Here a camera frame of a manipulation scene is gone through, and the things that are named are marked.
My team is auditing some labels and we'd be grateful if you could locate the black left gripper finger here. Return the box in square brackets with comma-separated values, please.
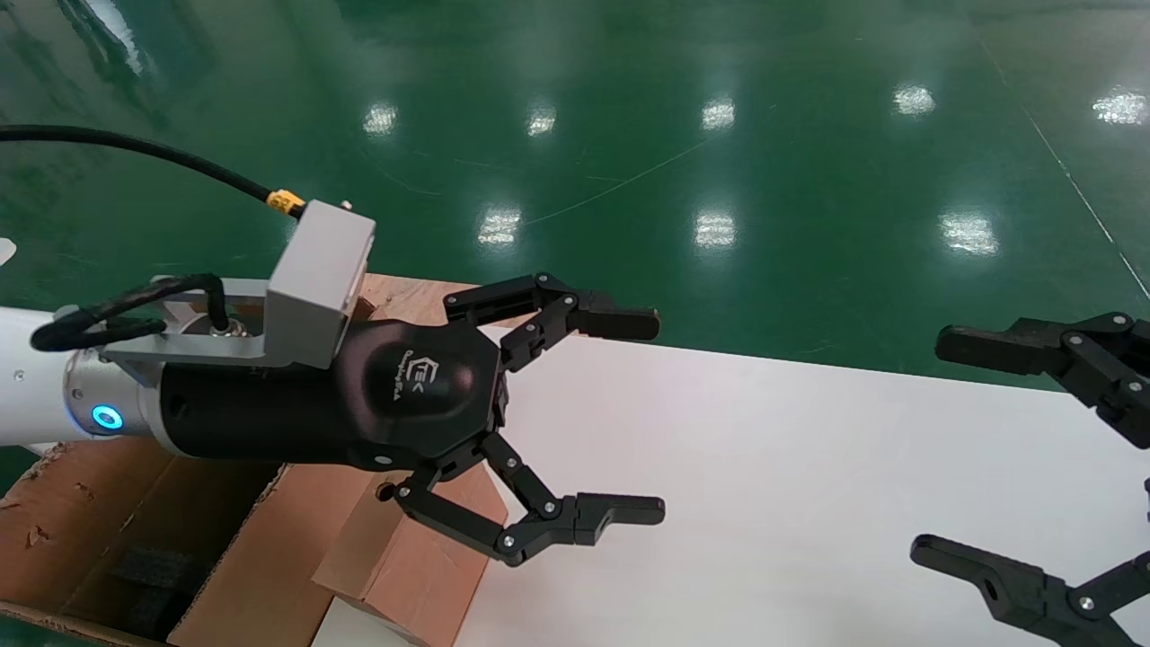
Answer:
[443, 272, 661, 374]
[393, 431, 667, 567]

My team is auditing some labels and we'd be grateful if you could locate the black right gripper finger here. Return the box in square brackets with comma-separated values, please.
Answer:
[910, 533, 1150, 647]
[934, 312, 1150, 450]

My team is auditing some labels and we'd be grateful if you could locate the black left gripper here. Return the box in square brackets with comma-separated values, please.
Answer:
[148, 319, 509, 473]

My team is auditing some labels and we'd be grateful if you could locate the small cardboard box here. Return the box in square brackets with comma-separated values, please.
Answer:
[313, 463, 509, 647]

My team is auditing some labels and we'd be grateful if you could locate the large cardboard box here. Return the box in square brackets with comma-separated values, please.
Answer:
[0, 439, 378, 647]

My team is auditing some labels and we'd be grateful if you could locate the wooden pallet board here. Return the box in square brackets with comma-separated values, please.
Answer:
[355, 274, 540, 331]

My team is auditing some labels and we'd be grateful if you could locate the black foam block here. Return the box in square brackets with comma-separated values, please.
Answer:
[108, 544, 214, 639]

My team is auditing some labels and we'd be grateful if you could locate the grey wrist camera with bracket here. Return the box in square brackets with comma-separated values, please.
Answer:
[99, 199, 376, 387]

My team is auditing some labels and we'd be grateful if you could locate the short black cable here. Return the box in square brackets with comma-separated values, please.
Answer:
[30, 272, 233, 353]

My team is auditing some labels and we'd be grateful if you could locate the black cable with yellow tag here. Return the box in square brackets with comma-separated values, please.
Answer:
[0, 124, 308, 221]

